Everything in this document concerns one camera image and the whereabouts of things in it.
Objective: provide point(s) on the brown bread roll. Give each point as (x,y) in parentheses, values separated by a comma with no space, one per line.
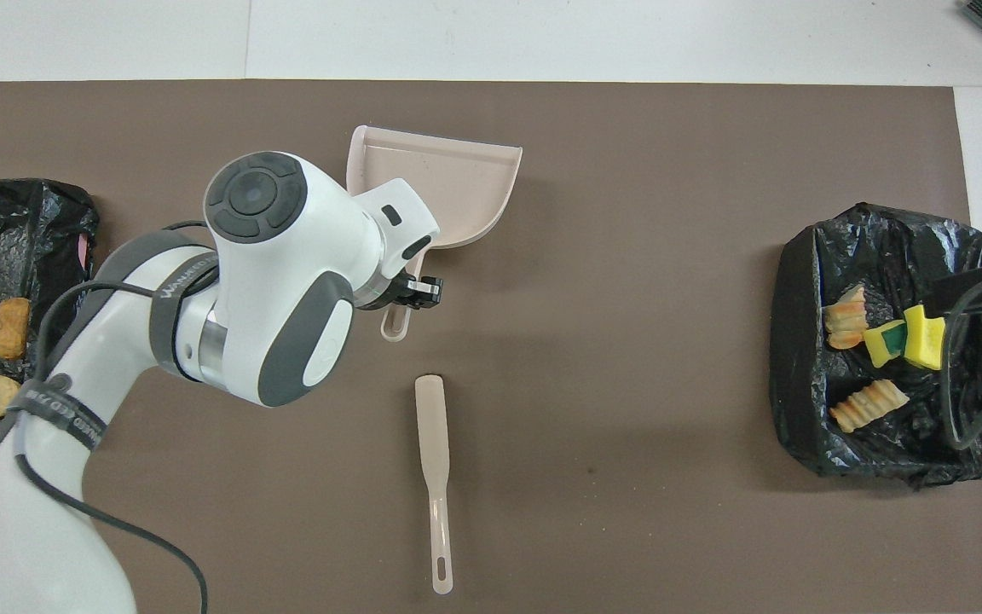
(10,328)

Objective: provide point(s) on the pale ridged croissant piece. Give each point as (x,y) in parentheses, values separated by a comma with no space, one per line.
(870,405)

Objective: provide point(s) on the brown table mat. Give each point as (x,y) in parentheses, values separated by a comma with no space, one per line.
(627,256)

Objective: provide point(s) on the black bag lined bin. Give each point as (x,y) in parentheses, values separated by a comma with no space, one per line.
(798,341)

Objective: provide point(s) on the orange striped bread chunk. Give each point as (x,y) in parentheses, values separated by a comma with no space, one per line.
(846,320)

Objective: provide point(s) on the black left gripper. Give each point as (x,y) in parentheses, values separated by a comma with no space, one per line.
(397,292)

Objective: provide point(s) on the notched yellow sponge piece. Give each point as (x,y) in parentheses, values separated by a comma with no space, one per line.
(924,339)

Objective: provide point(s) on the beige plastic dustpan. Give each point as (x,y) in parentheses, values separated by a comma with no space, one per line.
(457,183)

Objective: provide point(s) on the yellow sponge with green backing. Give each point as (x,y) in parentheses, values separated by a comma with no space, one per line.
(883,345)

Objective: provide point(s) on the black bag over pink bin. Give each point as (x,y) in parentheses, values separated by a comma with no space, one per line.
(48,213)

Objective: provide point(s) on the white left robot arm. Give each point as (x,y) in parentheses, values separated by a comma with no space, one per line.
(269,273)

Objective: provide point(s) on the beige brush with black bristles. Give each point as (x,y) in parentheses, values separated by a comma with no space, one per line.
(433,435)

